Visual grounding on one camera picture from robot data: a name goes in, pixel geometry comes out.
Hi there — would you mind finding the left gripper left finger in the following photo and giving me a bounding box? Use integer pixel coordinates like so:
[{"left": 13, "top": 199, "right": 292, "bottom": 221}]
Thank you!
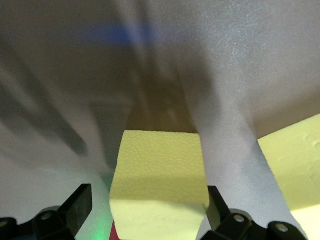
[{"left": 0, "top": 183, "right": 94, "bottom": 240}]

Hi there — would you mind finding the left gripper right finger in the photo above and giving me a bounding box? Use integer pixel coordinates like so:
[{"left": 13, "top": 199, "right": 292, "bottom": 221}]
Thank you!
[{"left": 199, "top": 185, "right": 308, "bottom": 240}]

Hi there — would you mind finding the yellow foam cube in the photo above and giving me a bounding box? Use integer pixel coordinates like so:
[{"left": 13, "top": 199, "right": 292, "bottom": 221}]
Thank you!
[
  {"left": 109, "top": 129, "right": 209, "bottom": 240},
  {"left": 257, "top": 115, "right": 320, "bottom": 240}
]

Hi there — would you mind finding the red foam cube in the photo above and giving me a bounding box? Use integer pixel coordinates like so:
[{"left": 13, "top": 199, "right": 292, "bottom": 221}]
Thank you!
[{"left": 109, "top": 221, "right": 121, "bottom": 240}]

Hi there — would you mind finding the brown table cover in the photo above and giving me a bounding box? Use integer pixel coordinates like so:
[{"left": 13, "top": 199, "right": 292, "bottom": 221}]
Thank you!
[{"left": 0, "top": 0, "right": 320, "bottom": 240}]

